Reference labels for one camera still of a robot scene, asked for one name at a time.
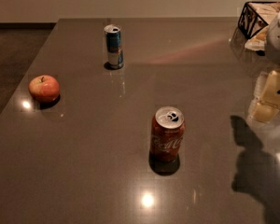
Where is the red apple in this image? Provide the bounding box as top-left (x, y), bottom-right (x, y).
top-left (28, 75), bottom-right (60, 103)

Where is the red coke can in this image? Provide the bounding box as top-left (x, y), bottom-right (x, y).
top-left (150, 106), bottom-right (185, 162)

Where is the blue silver energy drink can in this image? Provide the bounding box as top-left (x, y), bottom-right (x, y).
top-left (104, 24), bottom-right (123, 69)

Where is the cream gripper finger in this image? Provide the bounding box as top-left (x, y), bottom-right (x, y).
top-left (249, 99), bottom-right (279, 123)

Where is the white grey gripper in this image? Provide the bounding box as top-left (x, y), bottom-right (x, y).
top-left (260, 11), bottom-right (280, 109)

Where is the black wire basket with napkins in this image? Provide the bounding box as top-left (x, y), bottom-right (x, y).
top-left (238, 1), bottom-right (280, 51)

